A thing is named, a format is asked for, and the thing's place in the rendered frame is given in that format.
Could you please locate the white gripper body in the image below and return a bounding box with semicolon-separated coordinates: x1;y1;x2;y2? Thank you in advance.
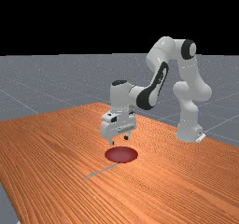
100;110;137;141

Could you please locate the grey fork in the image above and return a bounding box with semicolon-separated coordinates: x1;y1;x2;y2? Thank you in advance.
81;162;120;181

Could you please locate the red plate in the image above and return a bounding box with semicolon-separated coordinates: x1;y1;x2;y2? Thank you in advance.
104;146;139;164

